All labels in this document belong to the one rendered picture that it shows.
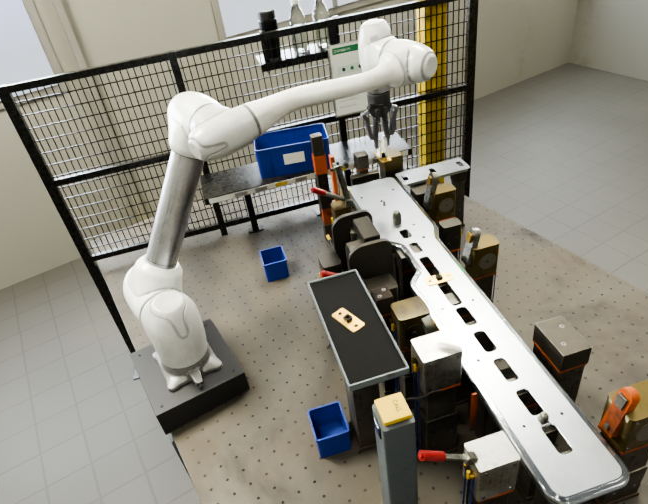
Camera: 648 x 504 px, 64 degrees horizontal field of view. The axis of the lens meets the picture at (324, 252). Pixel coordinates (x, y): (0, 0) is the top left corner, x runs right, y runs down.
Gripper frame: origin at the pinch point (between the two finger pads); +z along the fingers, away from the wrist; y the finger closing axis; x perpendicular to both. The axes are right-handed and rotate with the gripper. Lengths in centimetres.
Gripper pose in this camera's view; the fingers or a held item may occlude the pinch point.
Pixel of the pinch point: (382, 146)
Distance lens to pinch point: 186.0
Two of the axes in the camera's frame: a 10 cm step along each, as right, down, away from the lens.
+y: 9.6, -2.6, 1.4
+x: -2.7, -5.6, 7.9
